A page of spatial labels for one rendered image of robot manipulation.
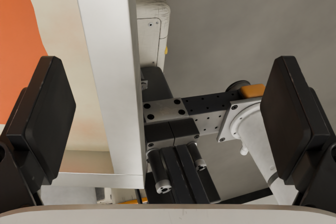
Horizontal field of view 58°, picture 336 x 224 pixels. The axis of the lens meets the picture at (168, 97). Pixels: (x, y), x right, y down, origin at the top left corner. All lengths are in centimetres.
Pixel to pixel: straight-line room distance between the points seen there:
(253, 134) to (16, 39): 53
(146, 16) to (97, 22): 126
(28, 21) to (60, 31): 3
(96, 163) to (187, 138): 28
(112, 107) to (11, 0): 13
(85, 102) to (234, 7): 173
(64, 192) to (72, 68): 28
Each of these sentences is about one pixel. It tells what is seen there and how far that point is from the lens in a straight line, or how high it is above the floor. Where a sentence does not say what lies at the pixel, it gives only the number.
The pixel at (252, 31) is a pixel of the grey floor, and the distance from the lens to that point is 222.
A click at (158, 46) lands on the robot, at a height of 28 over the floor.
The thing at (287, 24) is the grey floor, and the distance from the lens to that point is 236.
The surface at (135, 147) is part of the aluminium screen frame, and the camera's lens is 35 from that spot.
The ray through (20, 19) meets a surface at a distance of 31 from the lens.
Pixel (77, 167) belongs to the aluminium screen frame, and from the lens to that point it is 43.
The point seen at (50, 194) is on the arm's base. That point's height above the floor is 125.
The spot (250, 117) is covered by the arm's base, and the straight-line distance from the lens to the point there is 72.
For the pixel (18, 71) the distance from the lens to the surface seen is 35.
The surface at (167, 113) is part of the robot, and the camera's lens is 67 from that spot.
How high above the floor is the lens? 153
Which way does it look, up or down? 41 degrees down
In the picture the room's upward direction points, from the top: 157 degrees clockwise
